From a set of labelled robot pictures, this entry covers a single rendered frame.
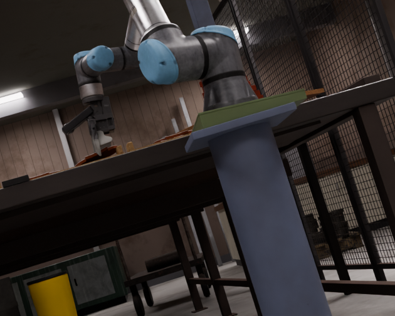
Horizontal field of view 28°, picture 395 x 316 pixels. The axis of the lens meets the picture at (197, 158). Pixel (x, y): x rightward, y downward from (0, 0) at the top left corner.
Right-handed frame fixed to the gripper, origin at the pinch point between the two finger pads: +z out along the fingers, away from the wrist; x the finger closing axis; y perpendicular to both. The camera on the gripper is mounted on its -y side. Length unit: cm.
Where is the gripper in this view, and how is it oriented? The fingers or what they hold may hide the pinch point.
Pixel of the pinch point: (98, 160)
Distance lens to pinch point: 254.7
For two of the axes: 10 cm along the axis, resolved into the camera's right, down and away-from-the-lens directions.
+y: 9.7, -1.8, 1.7
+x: -1.5, 1.3, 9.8
